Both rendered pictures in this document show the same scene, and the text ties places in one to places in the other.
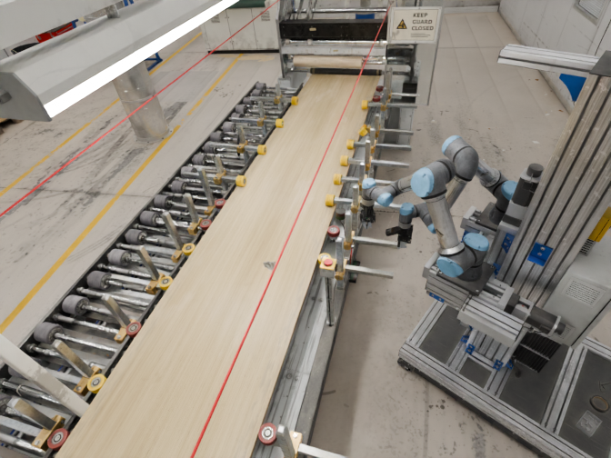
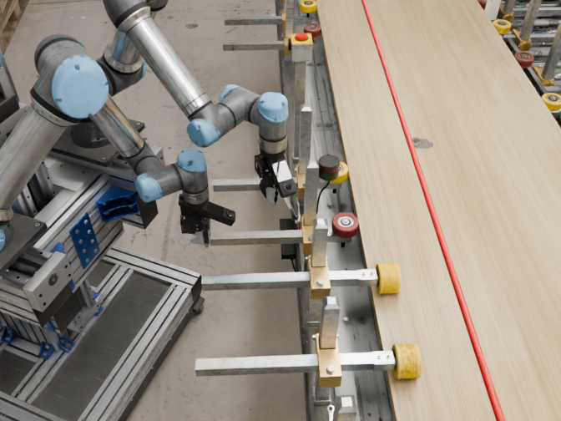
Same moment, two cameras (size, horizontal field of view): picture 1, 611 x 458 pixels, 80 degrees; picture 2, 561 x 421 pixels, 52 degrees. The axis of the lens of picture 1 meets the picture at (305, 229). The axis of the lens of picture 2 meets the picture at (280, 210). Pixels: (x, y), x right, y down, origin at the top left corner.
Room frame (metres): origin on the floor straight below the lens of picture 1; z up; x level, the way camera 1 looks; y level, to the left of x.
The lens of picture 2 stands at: (2.76, -0.83, 2.14)
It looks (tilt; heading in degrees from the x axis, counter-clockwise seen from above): 44 degrees down; 158
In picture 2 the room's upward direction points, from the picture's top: straight up
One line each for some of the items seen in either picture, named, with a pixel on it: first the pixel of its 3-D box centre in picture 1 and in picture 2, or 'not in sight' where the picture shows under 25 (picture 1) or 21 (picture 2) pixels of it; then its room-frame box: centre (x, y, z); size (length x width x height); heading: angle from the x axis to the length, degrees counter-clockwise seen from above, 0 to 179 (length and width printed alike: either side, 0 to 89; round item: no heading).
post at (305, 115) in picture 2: (340, 267); (304, 164); (1.40, -0.18, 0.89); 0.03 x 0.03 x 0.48; 70
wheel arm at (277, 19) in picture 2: not in sight; (268, 21); (0.23, 0.15, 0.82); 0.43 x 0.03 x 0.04; 70
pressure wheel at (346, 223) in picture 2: (334, 234); (344, 233); (1.71, -0.18, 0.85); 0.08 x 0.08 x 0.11
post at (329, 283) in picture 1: (329, 299); (299, 111); (1.15, -0.09, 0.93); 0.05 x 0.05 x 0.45; 70
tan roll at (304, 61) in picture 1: (345, 62); not in sight; (4.27, -0.65, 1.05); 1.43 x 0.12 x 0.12; 70
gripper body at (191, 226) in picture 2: (405, 233); (195, 211); (1.55, -0.60, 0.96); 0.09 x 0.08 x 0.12; 70
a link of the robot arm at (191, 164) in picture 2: (406, 213); (191, 170); (1.56, -0.60, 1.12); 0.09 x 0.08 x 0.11; 100
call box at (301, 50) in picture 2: (328, 268); (300, 48); (1.15, -0.09, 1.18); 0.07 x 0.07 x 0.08; 70
